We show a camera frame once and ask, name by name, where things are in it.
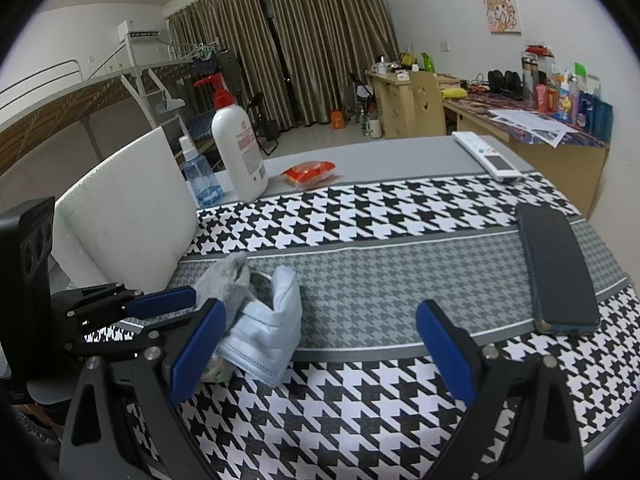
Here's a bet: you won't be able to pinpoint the white face mask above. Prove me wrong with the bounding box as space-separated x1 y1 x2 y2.
216 266 303 388

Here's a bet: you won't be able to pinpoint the wooden smiley chair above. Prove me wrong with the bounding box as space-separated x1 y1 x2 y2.
409 72 446 136

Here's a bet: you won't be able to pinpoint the blue toiletry bottle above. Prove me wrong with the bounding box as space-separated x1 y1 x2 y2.
576 92 614 143

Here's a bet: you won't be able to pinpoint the brown curtains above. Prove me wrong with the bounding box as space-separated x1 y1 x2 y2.
168 0 398 130

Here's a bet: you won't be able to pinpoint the grey sock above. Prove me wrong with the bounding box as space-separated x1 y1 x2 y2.
194 252 250 330

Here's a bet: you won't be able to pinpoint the orange bag on floor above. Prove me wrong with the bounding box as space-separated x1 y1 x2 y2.
330 110 346 130

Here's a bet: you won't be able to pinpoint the white air conditioner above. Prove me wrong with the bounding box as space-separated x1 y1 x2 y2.
116 20 167 42

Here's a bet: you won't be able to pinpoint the white foam box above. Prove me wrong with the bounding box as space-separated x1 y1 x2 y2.
52 128 198 294

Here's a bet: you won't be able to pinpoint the cartoon girl poster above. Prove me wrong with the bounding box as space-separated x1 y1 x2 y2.
483 0 521 34

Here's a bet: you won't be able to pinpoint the black headphones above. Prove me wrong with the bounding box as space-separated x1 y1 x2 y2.
487 70 524 101

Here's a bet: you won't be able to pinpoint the black smartphone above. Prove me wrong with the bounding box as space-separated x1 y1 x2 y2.
515 204 600 336

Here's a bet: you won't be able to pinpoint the printed paper sheets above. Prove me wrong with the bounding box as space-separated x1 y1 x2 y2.
488 110 577 148

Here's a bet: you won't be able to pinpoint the white remote control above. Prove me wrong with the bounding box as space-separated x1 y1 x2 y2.
451 131 523 182

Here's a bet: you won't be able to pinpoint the white pump lotion bottle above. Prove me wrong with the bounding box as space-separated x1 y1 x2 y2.
193 73 269 203

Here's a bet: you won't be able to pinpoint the blue spray bottle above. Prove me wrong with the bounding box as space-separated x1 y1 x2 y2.
179 134 224 208

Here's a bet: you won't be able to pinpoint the red snack packet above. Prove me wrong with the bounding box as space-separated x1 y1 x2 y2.
281 160 336 190

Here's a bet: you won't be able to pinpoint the metal bunk bed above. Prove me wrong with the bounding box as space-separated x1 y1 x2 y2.
1 33 222 172

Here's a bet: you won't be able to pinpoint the wooden desk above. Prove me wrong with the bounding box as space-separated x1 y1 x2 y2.
366 70 610 217

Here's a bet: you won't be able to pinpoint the houndstooth table cloth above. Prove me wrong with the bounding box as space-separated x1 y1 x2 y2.
81 171 640 480

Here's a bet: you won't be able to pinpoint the black folding chair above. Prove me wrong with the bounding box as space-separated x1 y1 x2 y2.
246 92 280 157

